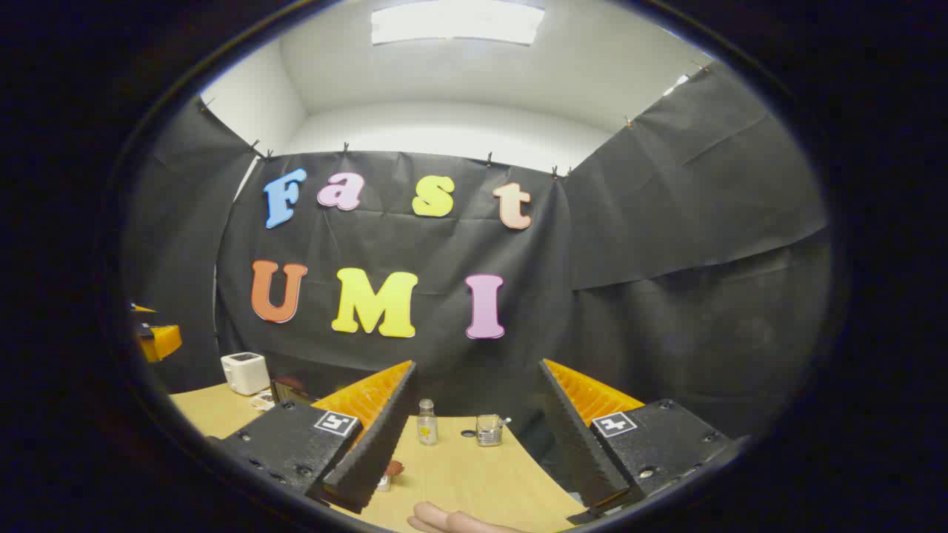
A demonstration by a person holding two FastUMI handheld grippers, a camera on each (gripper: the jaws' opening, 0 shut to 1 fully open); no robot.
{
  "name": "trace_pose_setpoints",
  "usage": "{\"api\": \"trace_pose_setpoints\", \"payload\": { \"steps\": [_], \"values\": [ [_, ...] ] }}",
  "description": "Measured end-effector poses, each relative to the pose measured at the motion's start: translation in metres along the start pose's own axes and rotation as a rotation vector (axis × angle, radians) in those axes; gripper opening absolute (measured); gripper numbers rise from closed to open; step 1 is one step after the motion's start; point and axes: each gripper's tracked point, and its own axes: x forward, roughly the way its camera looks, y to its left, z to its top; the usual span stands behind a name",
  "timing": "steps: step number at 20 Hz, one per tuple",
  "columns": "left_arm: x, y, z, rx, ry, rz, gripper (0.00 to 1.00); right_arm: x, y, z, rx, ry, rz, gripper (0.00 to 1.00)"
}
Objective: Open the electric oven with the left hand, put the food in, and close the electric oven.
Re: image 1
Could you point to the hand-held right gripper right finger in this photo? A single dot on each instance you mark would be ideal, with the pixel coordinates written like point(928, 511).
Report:
point(578, 444)

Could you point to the white divided snack plate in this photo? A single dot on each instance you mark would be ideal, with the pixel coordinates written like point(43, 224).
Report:
point(263, 402)

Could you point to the ceiling light panel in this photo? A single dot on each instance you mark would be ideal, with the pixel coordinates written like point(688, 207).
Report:
point(459, 22)

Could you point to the black electric oven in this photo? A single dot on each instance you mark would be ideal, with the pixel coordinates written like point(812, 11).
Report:
point(289, 391)

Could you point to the small clear glass bottle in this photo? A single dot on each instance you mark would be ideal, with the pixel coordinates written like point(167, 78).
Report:
point(426, 428)

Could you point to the white toaster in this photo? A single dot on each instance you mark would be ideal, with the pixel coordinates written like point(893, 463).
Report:
point(244, 374)

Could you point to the black backdrop cloth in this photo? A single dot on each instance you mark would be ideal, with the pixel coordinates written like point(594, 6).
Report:
point(629, 296)

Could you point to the glass jar with metal lid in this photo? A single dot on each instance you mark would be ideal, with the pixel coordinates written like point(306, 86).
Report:
point(489, 431)

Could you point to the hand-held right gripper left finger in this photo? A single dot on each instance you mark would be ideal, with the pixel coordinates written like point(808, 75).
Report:
point(378, 444)

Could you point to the row of small cloth clips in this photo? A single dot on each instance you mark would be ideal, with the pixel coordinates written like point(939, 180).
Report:
point(345, 147)

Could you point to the red meat piece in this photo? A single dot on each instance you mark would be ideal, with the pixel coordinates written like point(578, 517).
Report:
point(396, 468)

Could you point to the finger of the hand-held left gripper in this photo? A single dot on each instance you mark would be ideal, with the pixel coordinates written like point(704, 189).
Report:
point(164, 343)
point(143, 308)

